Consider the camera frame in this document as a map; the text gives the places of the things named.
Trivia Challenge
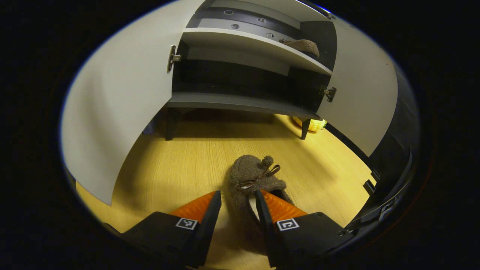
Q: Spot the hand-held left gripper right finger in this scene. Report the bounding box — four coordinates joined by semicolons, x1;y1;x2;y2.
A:
255;189;355;269

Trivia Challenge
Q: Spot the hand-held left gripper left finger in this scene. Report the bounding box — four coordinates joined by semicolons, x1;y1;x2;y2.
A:
120;190;222;267

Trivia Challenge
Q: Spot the brown fuzzy shoe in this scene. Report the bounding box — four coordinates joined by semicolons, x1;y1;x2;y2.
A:
279;39;320;59
227;155;295;229

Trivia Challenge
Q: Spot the white cabinet door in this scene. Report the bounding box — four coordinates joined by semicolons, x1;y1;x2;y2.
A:
60;0;205;206
317;15;399;157

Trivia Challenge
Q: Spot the white shoe cabinet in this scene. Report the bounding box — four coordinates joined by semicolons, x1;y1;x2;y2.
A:
60;0;399;206

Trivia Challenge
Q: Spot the dark cabinet leg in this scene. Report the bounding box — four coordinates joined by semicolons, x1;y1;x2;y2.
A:
300;118;312;140
165;108;180;141

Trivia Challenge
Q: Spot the dark grey cabinet shelf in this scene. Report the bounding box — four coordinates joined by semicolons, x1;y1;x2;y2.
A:
167;93;319;120

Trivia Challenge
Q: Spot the white cabinet shelf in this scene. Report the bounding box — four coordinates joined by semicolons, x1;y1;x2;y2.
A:
240;0;332;22
181;27;333;75

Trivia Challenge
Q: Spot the yellow object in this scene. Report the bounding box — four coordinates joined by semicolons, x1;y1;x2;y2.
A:
292;116;327;132

